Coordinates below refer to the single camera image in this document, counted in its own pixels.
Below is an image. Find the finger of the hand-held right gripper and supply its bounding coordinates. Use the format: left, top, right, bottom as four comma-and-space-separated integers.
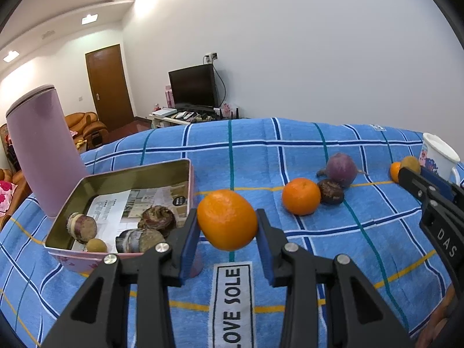
420, 172, 464, 207
398, 167, 454, 207

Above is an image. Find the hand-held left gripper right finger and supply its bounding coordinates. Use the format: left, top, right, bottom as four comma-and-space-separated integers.
255, 208, 414, 348

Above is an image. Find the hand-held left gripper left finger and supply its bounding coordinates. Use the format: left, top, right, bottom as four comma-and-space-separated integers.
41, 208, 202, 348

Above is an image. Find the greenish brown longan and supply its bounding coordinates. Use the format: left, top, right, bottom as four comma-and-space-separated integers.
403, 155, 422, 175

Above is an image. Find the cut taro piece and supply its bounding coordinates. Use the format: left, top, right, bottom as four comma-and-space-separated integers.
67, 212, 98, 243
115, 228, 165, 253

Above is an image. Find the purple radish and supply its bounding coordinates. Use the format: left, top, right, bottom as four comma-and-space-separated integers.
316, 153, 367, 189

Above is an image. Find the pink floral tin box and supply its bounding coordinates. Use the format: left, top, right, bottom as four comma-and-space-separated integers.
43, 158, 204, 276

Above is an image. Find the dark brown water chestnut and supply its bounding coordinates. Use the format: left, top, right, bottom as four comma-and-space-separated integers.
317, 179, 345, 205

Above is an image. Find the yellowish brown longan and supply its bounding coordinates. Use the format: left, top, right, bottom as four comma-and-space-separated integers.
86, 238, 108, 253

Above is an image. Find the white printed mug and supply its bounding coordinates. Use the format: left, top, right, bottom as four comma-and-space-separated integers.
418, 133, 463, 187

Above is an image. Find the printed paper leaflet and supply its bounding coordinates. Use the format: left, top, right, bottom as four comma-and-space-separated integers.
70, 185, 191, 252

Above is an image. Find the blue plaid blanket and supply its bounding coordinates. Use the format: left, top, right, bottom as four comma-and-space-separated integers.
0, 117, 464, 348

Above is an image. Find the white television stand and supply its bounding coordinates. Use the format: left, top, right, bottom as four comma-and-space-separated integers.
148, 108, 251, 129

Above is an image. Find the orange leather armchair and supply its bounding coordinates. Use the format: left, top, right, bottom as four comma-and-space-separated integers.
64, 112, 109, 151

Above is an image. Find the black television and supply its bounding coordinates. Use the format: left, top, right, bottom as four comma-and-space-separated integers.
168, 64, 219, 108

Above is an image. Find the pink tumbler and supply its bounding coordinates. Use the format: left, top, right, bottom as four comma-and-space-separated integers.
5, 84, 89, 218

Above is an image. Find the brown wooden door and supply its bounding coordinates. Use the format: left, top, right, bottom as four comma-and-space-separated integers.
85, 44, 135, 131

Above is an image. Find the orange leather sofa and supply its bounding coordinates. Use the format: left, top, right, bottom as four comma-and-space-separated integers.
0, 168, 34, 231

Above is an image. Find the pink floral cushion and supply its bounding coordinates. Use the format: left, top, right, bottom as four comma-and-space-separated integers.
0, 180, 19, 214

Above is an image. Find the black power cable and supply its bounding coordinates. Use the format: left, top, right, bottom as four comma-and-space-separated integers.
212, 61, 227, 107

